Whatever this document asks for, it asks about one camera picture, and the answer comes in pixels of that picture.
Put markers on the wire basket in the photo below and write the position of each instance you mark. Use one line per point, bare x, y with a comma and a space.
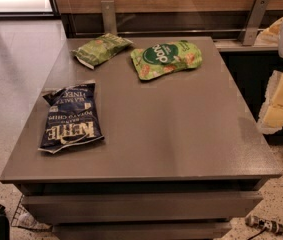
24, 220

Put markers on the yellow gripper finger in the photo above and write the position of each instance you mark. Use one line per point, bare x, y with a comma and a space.
270, 119
270, 35

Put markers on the left metal wall bracket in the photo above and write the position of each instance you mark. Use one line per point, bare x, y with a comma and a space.
109, 16

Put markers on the right metal wall bracket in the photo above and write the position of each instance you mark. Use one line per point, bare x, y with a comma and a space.
249, 33

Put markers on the metal wall bracket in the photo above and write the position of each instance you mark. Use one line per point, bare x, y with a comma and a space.
109, 16
249, 33

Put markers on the grey cabinet with drawers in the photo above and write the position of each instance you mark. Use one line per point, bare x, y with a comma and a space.
180, 155

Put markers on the green Popchips snack bag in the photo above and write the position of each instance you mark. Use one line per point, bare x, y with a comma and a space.
165, 58

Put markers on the green chip bag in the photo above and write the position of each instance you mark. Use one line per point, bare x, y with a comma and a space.
100, 50

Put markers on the blue Kettle chip bag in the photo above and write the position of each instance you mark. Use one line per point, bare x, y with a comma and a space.
72, 118

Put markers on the white power strip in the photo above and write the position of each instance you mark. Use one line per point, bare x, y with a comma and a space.
264, 225

